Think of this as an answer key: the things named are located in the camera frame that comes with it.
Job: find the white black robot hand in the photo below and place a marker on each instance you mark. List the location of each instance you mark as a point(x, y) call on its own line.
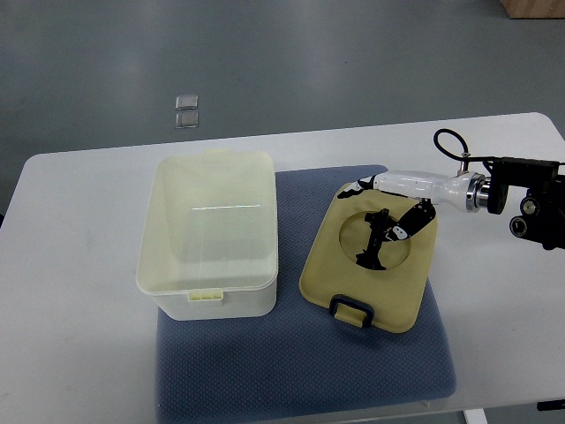
point(466, 191)

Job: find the yellow box lid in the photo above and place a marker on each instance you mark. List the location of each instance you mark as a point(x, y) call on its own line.
point(370, 260)

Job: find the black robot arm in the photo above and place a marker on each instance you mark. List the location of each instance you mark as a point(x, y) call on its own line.
point(541, 217)

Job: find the cardboard box corner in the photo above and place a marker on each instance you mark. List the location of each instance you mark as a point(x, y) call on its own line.
point(534, 9)

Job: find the white storage box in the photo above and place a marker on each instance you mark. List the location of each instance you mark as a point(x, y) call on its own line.
point(210, 241)

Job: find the white table leg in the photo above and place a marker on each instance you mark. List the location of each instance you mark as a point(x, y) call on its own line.
point(475, 416)

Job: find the blue grey cushion mat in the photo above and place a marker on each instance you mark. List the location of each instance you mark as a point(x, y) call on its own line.
point(297, 360)

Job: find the upper metal floor plate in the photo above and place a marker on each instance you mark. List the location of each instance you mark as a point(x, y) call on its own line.
point(187, 102)

